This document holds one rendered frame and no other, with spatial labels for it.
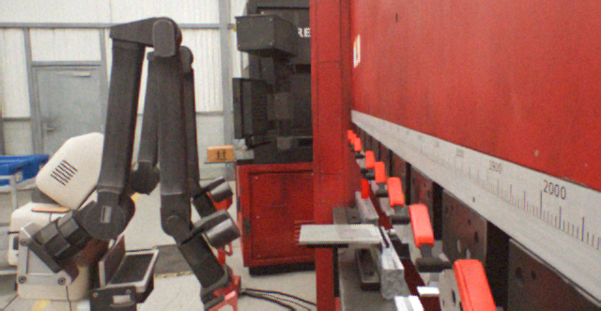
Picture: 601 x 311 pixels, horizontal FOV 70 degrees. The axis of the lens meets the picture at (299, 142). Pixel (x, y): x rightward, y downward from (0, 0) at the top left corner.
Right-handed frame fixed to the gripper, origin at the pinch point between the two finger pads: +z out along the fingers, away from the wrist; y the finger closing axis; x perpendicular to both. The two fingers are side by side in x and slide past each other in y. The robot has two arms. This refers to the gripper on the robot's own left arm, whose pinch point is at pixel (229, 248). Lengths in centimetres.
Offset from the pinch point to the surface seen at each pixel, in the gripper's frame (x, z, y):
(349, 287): -26.9, 27.3, -10.6
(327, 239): -28.6, 14.1, -0.6
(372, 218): -51, 30, 31
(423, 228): -34, -16, -86
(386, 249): -42.6, 22.7, -11.3
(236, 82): -34, -47, 118
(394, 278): -39, 26, -22
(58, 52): 177, -247, 687
